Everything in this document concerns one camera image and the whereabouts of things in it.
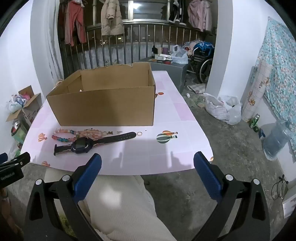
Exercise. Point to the beige basket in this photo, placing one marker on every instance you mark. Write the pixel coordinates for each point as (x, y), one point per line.
(59, 81)

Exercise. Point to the small printed cardboard box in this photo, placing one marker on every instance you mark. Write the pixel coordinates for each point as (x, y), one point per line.
(31, 110)

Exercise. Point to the green container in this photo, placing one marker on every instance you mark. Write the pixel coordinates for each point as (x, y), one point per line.
(18, 133)

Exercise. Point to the floral paper roll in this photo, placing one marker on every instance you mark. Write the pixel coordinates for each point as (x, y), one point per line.
(256, 92)

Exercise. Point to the large crumpled white plastic bag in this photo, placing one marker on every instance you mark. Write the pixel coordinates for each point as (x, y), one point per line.
(222, 109)

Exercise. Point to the green bottle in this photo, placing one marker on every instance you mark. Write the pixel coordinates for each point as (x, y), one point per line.
(254, 121)

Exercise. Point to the black smartwatch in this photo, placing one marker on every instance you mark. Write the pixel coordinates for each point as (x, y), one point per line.
(81, 147)

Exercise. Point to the pink balloon print tablecloth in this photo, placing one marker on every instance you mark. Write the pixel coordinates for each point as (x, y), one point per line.
(180, 139)

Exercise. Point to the blue floral cloth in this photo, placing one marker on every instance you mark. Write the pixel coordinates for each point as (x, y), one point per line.
(279, 69)

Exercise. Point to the white flat box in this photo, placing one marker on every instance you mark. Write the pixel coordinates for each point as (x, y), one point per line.
(165, 56)

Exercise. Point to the checked cloth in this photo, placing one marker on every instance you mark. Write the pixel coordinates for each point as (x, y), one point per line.
(196, 88)

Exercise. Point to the hanging pink jacket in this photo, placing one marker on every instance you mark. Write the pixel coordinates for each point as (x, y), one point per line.
(198, 16)

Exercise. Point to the grey cabinet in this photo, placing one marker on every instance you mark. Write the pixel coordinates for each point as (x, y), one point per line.
(175, 71)

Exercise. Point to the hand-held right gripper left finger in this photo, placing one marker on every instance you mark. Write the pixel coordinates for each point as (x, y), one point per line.
(89, 176)

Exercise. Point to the hanging red pants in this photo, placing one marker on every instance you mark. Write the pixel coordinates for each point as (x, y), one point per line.
(76, 23)

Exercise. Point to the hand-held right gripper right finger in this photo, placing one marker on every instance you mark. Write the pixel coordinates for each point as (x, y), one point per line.
(208, 178)

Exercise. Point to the brown cardboard box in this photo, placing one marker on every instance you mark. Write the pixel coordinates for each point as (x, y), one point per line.
(104, 106)

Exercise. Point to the purple cup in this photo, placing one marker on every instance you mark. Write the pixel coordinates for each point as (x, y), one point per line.
(165, 51)

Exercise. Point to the hanging beige jacket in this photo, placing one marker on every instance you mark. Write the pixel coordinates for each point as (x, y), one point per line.
(112, 20)

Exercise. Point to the wheelchair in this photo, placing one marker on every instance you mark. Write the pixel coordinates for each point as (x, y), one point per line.
(203, 67)

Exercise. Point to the hanging dark jacket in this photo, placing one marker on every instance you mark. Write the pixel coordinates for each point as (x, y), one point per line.
(175, 14)

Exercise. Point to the clear water jug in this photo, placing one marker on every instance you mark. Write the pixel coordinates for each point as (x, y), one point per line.
(275, 141)

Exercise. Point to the white curtain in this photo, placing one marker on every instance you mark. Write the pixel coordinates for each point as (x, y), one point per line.
(46, 46)

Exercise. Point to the pale blue plastic bag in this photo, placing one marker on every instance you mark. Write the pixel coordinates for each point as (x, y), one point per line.
(15, 105)

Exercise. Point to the metal balcony railing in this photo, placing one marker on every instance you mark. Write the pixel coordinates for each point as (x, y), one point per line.
(138, 41)

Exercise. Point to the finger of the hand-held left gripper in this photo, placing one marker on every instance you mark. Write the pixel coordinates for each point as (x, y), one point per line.
(3, 157)
(20, 158)

